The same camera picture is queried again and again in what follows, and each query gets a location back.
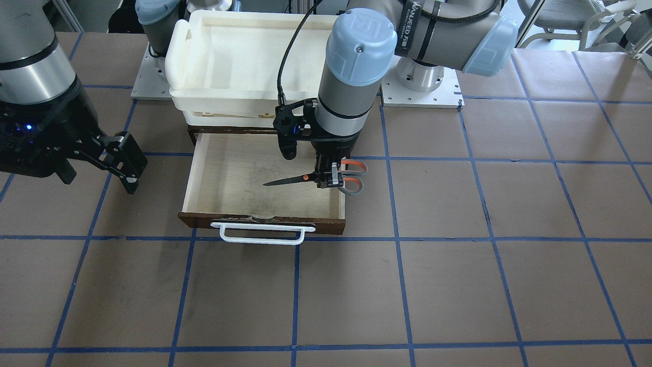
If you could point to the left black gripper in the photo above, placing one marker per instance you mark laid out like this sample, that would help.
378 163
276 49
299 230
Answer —
331 150

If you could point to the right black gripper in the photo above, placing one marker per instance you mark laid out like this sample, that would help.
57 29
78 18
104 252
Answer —
76 113

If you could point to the orange grey handled scissors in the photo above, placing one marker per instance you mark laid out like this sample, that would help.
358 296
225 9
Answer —
333 178

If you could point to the wooden drawer with white handle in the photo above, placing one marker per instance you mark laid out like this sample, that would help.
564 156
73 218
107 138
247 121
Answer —
227 186

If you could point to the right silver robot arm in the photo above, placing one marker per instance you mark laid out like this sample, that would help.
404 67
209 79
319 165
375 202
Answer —
34 67

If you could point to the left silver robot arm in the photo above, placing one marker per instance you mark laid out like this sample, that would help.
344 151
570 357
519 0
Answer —
470 36

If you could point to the dark brown wooden cabinet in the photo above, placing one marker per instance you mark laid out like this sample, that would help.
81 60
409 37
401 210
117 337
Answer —
195 130

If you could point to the white plastic tray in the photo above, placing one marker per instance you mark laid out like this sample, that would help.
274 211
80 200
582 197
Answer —
222 67

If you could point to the grey office chair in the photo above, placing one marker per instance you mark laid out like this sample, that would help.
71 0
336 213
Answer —
565 20

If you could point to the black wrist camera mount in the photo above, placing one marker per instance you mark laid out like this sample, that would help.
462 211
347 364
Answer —
294 122

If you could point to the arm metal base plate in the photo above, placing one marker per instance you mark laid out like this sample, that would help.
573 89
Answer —
410 84
151 82

